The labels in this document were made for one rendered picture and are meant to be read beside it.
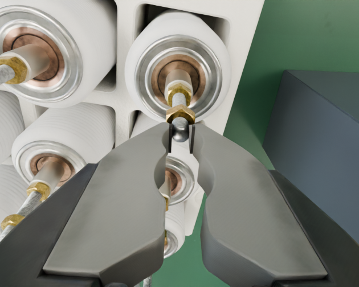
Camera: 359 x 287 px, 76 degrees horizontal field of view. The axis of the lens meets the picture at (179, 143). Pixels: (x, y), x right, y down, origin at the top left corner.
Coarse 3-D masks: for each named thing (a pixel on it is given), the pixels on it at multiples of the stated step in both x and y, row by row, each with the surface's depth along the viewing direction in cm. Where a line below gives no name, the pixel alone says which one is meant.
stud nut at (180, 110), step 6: (174, 108) 14; (180, 108) 13; (186, 108) 14; (168, 114) 13; (174, 114) 13; (180, 114) 13; (186, 114) 13; (192, 114) 14; (168, 120) 13; (192, 120) 13
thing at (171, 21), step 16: (160, 16) 24; (176, 16) 20; (192, 16) 23; (144, 32) 18; (160, 32) 18; (176, 32) 18; (192, 32) 18; (208, 32) 18; (144, 48) 19; (224, 48) 19; (128, 64) 20; (224, 64) 19; (128, 80) 20; (224, 80) 20; (224, 96) 21; (144, 112) 22; (208, 112) 22
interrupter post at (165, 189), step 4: (168, 180) 25; (164, 184) 24; (168, 184) 25; (160, 188) 24; (164, 188) 24; (168, 188) 24; (164, 192) 24; (168, 192) 24; (164, 196) 23; (168, 196) 24; (168, 200) 24
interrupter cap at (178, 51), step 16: (160, 48) 18; (176, 48) 18; (192, 48) 18; (208, 48) 18; (144, 64) 19; (160, 64) 19; (176, 64) 19; (192, 64) 19; (208, 64) 19; (144, 80) 20; (160, 80) 20; (192, 80) 20; (208, 80) 20; (144, 96) 20; (160, 96) 21; (208, 96) 21; (160, 112) 21
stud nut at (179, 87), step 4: (176, 84) 17; (180, 84) 17; (168, 88) 17; (172, 88) 17; (176, 88) 16; (180, 88) 16; (184, 88) 16; (188, 88) 17; (168, 92) 17; (172, 92) 16; (176, 92) 16; (180, 92) 16; (184, 92) 16; (188, 92) 17; (168, 96) 17; (172, 96) 17; (188, 96) 17; (168, 100) 17; (188, 100) 17; (168, 104) 17; (188, 104) 17
